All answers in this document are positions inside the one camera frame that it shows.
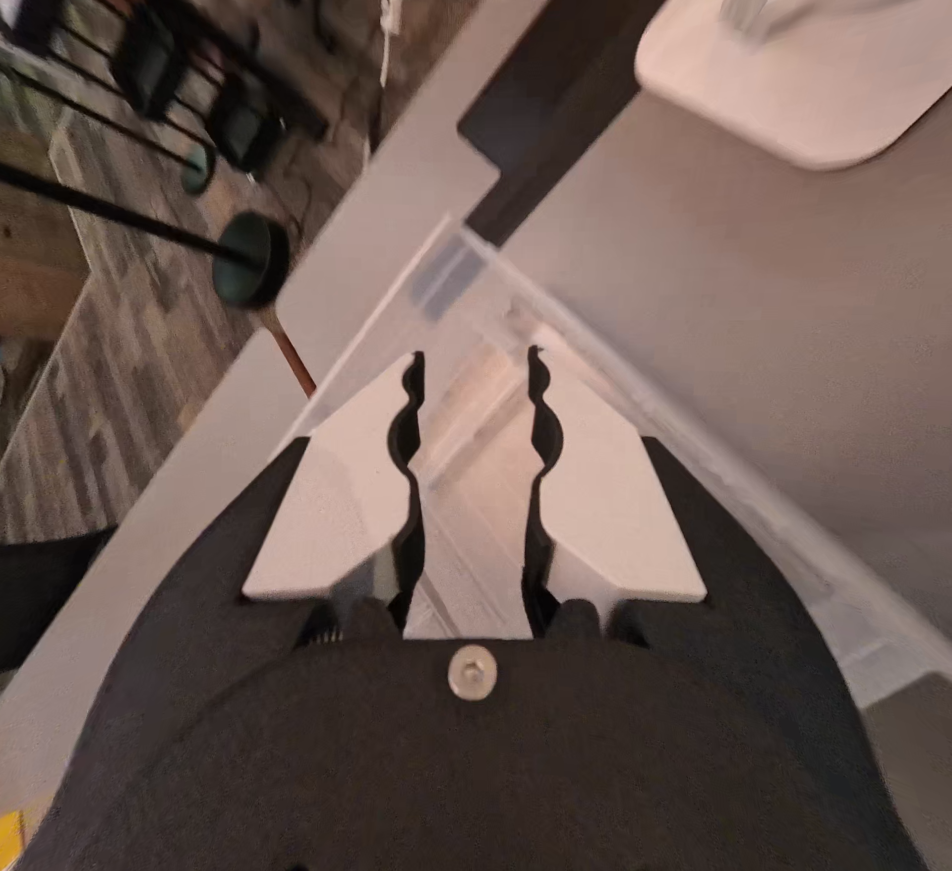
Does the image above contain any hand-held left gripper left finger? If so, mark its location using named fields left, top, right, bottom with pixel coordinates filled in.
left=241, top=350, right=426, bottom=627

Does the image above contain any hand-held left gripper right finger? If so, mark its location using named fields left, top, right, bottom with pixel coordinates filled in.
left=524, top=345, right=708, bottom=634

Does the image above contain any large translucent storage bin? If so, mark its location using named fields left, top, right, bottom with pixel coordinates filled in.
left=275, top=213, right=952, bottom=708

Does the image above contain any black table cable cover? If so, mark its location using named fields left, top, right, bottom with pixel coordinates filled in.
left=457, top=0, right=700, bottom=247

